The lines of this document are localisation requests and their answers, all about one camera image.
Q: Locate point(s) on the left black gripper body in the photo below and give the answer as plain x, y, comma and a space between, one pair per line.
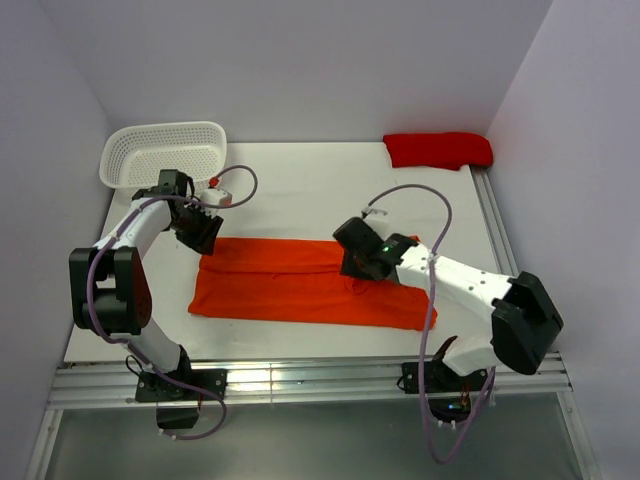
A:
196, 227

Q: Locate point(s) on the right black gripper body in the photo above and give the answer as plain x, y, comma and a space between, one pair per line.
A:
352, 264

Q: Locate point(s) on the orange t-shirt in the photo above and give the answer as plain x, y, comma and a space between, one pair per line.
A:
291, 280

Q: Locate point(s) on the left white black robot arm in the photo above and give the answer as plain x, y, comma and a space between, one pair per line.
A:
110, 294

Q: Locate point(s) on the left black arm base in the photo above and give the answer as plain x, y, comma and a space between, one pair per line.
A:
178, 408

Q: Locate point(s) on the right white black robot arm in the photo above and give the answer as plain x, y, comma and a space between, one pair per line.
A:
519, 320

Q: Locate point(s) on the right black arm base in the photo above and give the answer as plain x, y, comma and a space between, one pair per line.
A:
449, 397

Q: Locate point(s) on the white perforated plastic basket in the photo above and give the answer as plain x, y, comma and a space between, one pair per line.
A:
134, 156

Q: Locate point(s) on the red rolled t-shirt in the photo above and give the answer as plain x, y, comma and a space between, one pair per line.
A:
447, 150

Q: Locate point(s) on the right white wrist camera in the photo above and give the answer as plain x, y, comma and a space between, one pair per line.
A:
377, 220

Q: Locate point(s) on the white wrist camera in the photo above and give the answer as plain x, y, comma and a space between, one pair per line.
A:
377, 220
213, 194

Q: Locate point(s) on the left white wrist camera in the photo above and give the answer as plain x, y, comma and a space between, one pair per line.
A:
213, 194

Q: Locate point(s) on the aluminium right side rail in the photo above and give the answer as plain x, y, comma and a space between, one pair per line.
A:
501, 247

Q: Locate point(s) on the aluminium rail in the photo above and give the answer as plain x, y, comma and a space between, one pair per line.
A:
109, 385
501, 247

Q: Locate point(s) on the aluminium front rail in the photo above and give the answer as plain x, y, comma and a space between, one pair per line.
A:
109, 385

